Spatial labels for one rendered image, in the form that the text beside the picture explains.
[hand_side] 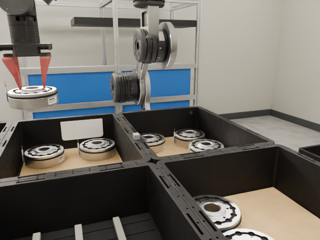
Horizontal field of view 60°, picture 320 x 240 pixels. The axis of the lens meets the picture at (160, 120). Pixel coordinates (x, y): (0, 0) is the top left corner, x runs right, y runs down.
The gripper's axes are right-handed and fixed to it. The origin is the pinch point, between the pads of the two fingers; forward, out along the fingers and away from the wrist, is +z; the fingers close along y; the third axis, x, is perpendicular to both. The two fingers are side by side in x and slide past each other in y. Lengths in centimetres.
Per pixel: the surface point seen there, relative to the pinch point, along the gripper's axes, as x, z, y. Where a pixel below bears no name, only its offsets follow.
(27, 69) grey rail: 185, 17, -25
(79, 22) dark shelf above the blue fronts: 191, -20, 20
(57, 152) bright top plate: 6.3, 19.7, 3.0
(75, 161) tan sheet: 6.0, 22.9, 7.5
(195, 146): -0.9, 20.1, 40.8
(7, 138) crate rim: 1.5, 12.6, -7.2
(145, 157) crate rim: -19.0, 12.6, 21.1
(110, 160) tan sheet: 3.7, 23.0, 16.7
